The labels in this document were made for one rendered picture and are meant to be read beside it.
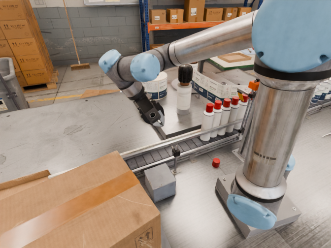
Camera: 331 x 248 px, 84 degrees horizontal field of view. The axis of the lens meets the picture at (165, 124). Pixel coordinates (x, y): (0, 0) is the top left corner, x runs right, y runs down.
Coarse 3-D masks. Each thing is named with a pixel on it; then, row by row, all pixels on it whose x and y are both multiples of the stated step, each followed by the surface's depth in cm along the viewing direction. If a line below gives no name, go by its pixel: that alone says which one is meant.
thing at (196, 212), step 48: (96, 96) 146; (0, 144) 101; (48, 144) 101; (96, 144) 101; (144, 144) 101; (192, 192) 77; (288, 192) 77; (192, 240) 62; (240, 240) 62; (288, 240) 62
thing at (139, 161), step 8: (312, 104) 126; (320, 104) 126; (224, 136) 98; (176, 144) 93; (184, 144) 93; (192, 144) 93; (200, 144) 93; (152, 152) 89; (160, 152) 89; (168, 152) 89; (128, 160) 85; (136, 160) 85; (144, 160) 85; (152, 160) 85; (136, 168) 81
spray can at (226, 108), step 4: (224, 100) 89; (228, 100) 88; (224, 104) 89; (228, 104) 89; (224, 108) 90; (228, 108) 90; (224, 112) 90; (228, 112) 90; (224, 116) 92; (228, 116) 92; (220, 120) 94; (224, 120) 93; (228, 120) 94; (220, 124) 95; (224, 128) 96; (220, 132) 98; (224, 132) 98
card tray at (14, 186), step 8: (24, 176) 79; (32, 176) 80; (40, 176) 82; (0, 184) 76; (8, 184) 78; (16, 184) 79; (24, 184) 80; (32, 184) 80; (0, 192) 76; (8, 192) 76; (16, 192) 76
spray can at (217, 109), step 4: (216, 100) 88; (216, 104) 87; (220, 104) 86; (216, 108) 88; (220, 108) 88; (216, 112) 88; (220, 112) 88; (216, 116) 89; (220, 116) 90; (216, 120) 91; (212, 124) 93; (216, 124) 92; (212, 132) 95; (216, 132) 96; (212, 136) 97; (216, 136) 98
